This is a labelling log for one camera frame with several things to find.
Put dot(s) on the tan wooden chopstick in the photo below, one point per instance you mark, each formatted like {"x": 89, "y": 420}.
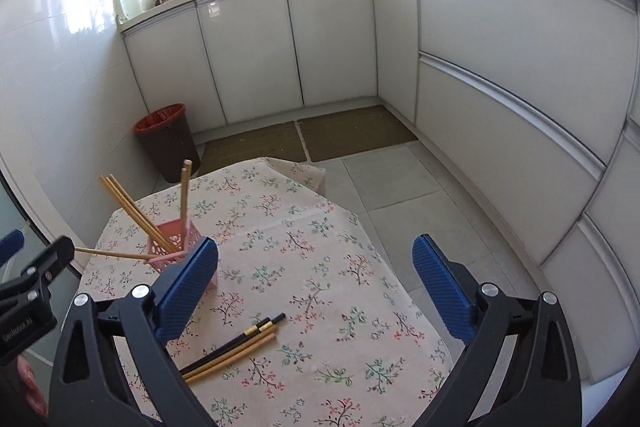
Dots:
{"x": 240, "y": 346}
{"x": 184, "y": 202}
{"x": 110, "y": 253}
{"x": 132, "y": 213}
{"x": 139, "y": 213}
{"x": 145, "y": 212}
{"x": 235, "y": 358}
{"x": 189, "y": 192}

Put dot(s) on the white cabinet drawer front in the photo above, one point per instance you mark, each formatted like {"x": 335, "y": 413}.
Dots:
{"x": 490, "y": 157}
{"x": 625, "y": 67}
{"x": 590, "y": 302}
{"x": 620, "y": 207}
{"x": 515, "y": 47}

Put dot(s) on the brown floor mat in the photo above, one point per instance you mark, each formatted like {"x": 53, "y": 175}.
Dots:
{"x": 355, "y": 132}
{"x": 250, "y": 144}

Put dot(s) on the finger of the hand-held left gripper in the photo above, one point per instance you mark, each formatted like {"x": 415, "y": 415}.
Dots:
{"x": 10, "y": 244}
{"x": 52, "y": 254}

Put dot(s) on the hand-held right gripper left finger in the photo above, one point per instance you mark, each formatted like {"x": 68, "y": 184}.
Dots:
{"x": 187, "y": 292}

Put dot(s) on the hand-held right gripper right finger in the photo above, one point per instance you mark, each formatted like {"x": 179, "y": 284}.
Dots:
{"x": 440, "y": 292}

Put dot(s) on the pink plastic chopstick holder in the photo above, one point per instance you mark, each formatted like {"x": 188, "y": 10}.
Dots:
{"x": 172, "y": 239}

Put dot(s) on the person's left hand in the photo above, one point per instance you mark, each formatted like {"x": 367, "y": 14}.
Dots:
{"x": 30, "y": 379}

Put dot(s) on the floral tablecloth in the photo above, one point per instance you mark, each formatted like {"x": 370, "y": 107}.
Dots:
{"x": 310, "y": 257}

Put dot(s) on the red trash bag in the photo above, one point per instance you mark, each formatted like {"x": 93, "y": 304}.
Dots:
{"x": 160, "y": 117}

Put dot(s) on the white cabinet door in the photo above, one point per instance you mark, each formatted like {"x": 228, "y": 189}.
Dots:
{"x": 395, "y": 42}
{"x": 250, "y": 52}
{"x": 170, "y": 67}
{"x": 332, "y": 39}

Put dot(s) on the brown trash bin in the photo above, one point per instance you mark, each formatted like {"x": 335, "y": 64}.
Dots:
{"x": 167, "y": 142}

